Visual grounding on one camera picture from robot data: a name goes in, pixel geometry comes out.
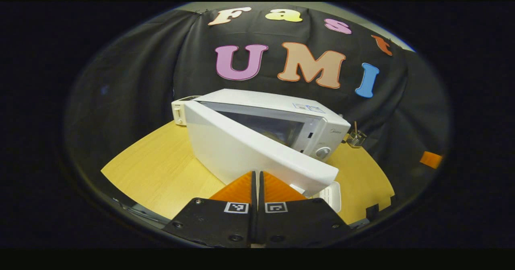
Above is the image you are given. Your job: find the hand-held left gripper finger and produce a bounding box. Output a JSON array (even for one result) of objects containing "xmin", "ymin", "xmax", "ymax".
[
  {"xmin": 257, "ymin": 171, "xmax": 351, "ymax": 247},
  {"xmin": 162, "ymin": 171, "xmax": 257, "ymax": 248}
]

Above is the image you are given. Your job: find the white microwave oven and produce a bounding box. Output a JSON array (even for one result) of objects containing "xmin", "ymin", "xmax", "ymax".
[{"xmin": 183, "ymin": 88, "xmax": 351, "ymax": 198}]

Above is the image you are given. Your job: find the white plastic tray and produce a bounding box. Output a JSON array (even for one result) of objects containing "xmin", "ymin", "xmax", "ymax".
[{"xmin": 312, "ymin": 181, "xmax": 342, "ymax": 213}]

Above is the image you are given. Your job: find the clear glass jar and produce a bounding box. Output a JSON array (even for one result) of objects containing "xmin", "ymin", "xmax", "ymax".
[{"xmin": 347, "ymin": 130, "xmax": 367, "ymax": 148}]

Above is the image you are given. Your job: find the white toaster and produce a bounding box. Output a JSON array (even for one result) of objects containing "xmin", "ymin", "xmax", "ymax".
[{"xmin": 171, "ymin": 95, "xmax": 202, "ymax": 126}]

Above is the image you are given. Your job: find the black backdrop cloth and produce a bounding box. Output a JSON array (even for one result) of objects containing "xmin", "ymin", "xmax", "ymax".
[{"xmin": 64, "ymin": 6, "xmax": 451, "ymax": 190}]

